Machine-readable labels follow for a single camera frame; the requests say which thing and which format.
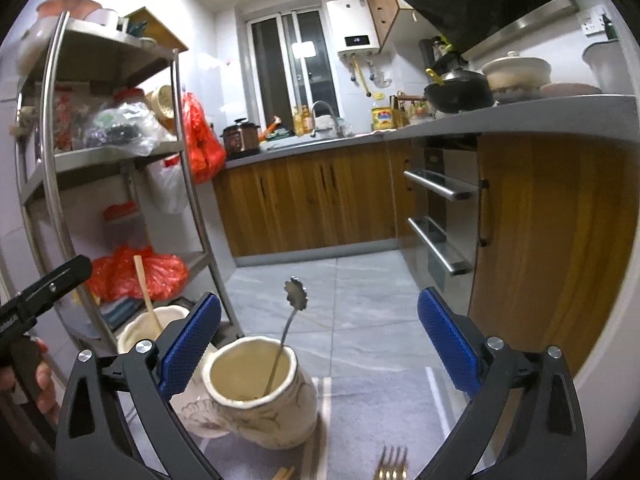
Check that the stainless steel shelf rack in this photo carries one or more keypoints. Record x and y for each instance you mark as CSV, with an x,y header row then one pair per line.
x,y
106,166

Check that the wooden base cabinets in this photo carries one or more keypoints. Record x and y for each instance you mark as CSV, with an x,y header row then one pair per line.
x,y
558,220

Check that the electric pressure cooker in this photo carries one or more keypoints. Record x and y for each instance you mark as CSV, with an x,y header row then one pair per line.
x,y
241,139

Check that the grey striped table mat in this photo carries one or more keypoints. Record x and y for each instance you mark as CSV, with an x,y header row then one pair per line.
x,y
360,417

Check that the black wok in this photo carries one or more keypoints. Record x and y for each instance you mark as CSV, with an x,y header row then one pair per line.
x,y
458,91

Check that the window with metal frame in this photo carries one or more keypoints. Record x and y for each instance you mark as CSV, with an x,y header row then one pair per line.
x,y
293,77

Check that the yellow oil bottle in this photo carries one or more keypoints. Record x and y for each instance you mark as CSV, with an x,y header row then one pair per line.
x,y
382,117

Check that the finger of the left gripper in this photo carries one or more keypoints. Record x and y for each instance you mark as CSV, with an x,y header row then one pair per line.
x,y
39,297

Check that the red hanging plastic bag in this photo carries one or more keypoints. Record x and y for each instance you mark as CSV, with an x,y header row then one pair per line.
x,y
206,154

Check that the white hanging plastic bag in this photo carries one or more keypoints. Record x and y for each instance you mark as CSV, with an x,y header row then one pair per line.
x,y
166,185

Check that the built-in steel oven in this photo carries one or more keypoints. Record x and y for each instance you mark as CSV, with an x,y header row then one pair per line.
x,y
441,224

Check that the gold fork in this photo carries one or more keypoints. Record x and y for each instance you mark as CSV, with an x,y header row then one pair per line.
x,y
392,464

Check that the white water heater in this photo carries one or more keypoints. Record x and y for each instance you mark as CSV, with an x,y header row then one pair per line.
x,y
352,27

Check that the clear bag on shelf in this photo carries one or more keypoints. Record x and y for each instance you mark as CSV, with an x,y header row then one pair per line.
x,y
128,126

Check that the kitchen faucet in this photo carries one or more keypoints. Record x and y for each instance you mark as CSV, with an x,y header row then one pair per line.
x,y
325,124

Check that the red plastic bag on shelf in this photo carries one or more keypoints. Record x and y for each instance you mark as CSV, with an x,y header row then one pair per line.
x,y
115,277

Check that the person left hand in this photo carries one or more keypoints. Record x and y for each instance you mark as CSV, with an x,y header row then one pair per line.
x,y
43,376

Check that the silver flower-end spoon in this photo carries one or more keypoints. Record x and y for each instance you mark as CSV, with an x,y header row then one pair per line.
x,y
297,298

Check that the red lid plastic container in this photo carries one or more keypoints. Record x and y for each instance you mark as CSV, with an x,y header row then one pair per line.
x,y
124,226

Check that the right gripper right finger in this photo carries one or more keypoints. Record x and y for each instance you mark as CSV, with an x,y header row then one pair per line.
x,y
546,439

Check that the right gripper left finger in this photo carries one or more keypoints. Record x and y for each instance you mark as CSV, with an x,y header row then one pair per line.
x,y
93,440

